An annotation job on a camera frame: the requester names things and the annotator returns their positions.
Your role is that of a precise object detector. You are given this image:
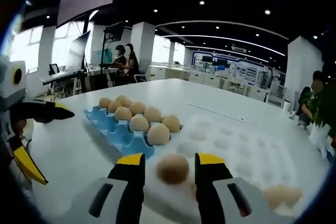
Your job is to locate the single brown egg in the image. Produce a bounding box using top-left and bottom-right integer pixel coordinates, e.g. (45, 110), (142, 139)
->
(156, 153), (190, 185)
(264, 186), (286, 209)
(283, 186), (304, 204)

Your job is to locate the cluster of brown eggs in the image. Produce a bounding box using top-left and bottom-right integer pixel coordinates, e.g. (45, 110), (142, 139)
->
(98, 94), (182, 146)

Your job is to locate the black monitor on pole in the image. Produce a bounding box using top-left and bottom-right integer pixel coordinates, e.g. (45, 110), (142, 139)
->
(103, 20), (126, 43)

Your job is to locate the white square pillar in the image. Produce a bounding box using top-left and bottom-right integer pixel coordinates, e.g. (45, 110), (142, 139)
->
(130, 22), (156, 78)
(285, 36), (324, 101)

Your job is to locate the dark desk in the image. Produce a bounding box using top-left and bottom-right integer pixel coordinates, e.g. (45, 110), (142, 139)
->
(40, 69), (86, 86)

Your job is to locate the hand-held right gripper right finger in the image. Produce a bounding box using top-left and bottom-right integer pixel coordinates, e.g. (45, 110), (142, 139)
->
(194, 152), (292, 224)

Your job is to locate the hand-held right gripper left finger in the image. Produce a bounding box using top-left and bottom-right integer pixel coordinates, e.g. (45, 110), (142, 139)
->
(73, 152), (146, 224)

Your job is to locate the green potted plant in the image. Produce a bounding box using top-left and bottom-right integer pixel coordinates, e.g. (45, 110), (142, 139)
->
(312, 77), (336, 141)

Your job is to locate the white plant pot wrap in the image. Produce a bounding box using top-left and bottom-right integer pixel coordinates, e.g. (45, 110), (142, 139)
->
(308, 124), (336, 162)

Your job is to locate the row of white cabinets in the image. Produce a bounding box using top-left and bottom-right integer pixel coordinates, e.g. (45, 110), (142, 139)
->
(146, 65), (287, 104)

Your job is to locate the large dark tilted screen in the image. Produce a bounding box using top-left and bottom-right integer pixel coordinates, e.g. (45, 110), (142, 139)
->
(65, 30), (92, 70)

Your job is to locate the blue egg tray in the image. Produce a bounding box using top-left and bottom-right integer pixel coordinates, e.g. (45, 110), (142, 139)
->
(82, 105), (183, 159)

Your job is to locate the white chair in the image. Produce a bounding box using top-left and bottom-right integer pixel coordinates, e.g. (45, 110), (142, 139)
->
(133, 73), (149, 83)

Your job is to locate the grey office chair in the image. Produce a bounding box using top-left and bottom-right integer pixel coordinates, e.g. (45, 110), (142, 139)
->
(267, 82), (286, 106)

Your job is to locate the person's left hand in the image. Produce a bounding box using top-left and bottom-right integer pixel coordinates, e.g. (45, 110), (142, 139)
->
(13, 118), (29, 138)

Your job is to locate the grey rounded object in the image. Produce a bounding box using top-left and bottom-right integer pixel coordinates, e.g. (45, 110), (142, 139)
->
(298, 115), (313, 128)

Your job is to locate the ceiling air conditioner unit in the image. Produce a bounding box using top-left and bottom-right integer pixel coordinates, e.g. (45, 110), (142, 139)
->
(230, 45), (249, 53)

